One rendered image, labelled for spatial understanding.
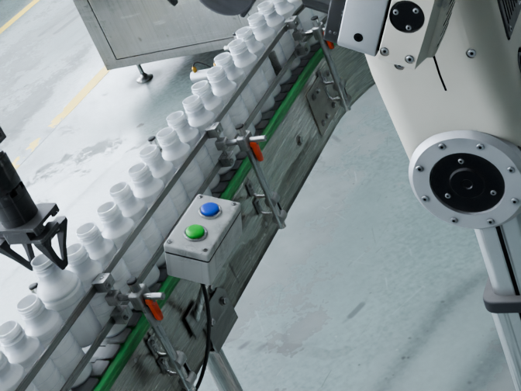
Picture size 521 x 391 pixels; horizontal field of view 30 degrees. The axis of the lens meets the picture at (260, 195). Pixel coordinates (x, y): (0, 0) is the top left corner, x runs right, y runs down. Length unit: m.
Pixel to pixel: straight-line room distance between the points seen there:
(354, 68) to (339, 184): 1.38
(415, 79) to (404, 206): 2.31
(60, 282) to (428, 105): 0.64
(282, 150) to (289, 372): 1.06
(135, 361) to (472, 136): 0.69
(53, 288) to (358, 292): 1.78
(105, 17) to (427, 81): 4.19
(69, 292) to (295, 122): 0.82
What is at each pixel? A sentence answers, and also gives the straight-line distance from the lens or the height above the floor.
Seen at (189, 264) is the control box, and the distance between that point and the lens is 1.57.
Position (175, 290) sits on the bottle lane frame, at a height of 0.97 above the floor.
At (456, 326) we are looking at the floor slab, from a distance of 2.93.
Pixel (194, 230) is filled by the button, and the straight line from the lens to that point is 1.56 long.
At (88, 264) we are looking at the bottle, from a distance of 1.59.
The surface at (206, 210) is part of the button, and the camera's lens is 1.60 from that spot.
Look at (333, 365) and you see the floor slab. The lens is 2.95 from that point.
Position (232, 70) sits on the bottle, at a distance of 2.04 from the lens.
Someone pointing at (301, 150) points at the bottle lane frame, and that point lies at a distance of 2.17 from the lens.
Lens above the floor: 1.88
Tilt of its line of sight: 29 degrees down
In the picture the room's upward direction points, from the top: 24 degrees counter-clockwise
